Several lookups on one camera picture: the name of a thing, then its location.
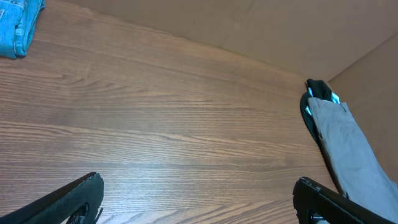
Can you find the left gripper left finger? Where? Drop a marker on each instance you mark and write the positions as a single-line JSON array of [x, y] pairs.
[[77, 202]]

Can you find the grey folded trousers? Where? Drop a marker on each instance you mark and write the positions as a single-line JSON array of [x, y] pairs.
[[358, 173]]

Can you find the light blue garment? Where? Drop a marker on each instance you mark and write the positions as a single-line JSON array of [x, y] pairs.
[[335, 98]]

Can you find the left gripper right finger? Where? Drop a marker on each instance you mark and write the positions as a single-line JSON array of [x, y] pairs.
[[316, 203]]

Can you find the black garment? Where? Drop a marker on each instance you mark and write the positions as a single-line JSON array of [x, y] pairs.
[[318, 90]]

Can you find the light blue denim jeans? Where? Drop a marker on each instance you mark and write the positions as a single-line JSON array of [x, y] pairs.
[[18, 21]]

